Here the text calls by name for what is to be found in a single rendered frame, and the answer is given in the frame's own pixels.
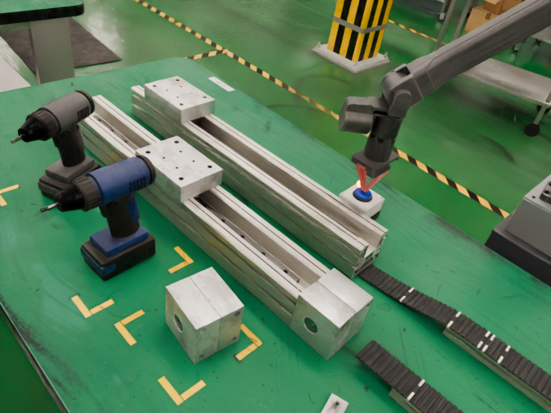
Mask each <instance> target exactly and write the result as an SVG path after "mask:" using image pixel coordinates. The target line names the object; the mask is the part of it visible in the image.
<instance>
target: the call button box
mask: <svg viewBox="0 0 551 413"><path fill-rule="evenodd" d="M356 188H360V187H358V186H357V185H356V184H355V185H354V186H352V187H351V188H348V189H347V190H345V191H343V192H342V193H341V194H340V195H339V198H340V199H342V200H343V201H345V202H346V203H348V204H349V205H351V206H352V207H354V208H356V209H357V210H359V211H360V212H361V213H363V214H364V215H366V216H368V217H369V218H371V219H372V220H375V219H376V218H378V216H379V214H380V210H381V208H382V205H383V202H384V200H385V199H384V198H383V197H382V196H381V195H379V194H377V193H375V192H374V191H372V190H370V189H369V190H370V191H371V193H372V195H371V198H370V199H368V200H362V199H360V198H358V197H356V195H355V193H354V192H355V189H356Z"/></svg>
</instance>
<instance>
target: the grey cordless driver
mask: <svg viewBox="0 0 551 413"><path fill-rule="evenodd" d="M94 110H95V106H94V102H93V99H92V98H91V97H90V95H89V94H87V93H86V92H85V91H83V90H80V89H77V90H75V91H73V92H70V93H68V94H66V95H64V96H62V97H60V98H58V99H56V100H54V101H52V102H50V103H49V104H47V105H45V106H43V107H40V108H39V109H38V110H37V111H34V112H32V113H30V114H29V115H28V116H27V118H26V119H25V120H26V122H25V123H24V124H23V125H22V126H21V127H20V128H19V129H18V135H19V136H18V137H16V138H14V139H13V140H11V143H15V142H17V141H19V140H23V141H24V142H26V143H28V142H32V141H36V140H40V141H41V140H42V141H48V140H49V139H50V138H52V140H53V143H54V146H55V147H56V148H58V151H59V153H60V156H61V159H60V160H59V161H57V162H55V163H54V164H52V165H50V166H49V167H48V168H46V170H45V173H46V174H45V175H43V176H42V177H40V178H39V181H38V186H39V189H40V190H41V193H42V194H43V196H45V197H48V198H50V199H52V200H54V196H55V195H57V194H58V193H59V192H61V191H62V190H63V189H65V188H66V187H68V186H69V185H70V182H71V180H72V179H76V178H78V177H80V176H85V175H86V174H87V173H89V172H91V171H94V170H97V169H100V168H101V166H100V164H99V163H97V162H95V161H94V159H93V158H92V157H88V156H86V155H85V154H84V141H83V138H82V134H81V132H80V127H79V125H77V124H78V123H79V122H81V121H82V120H84V119H86V118H88V117H89V116H90V115H91V114H93V113H94Z"/></svg>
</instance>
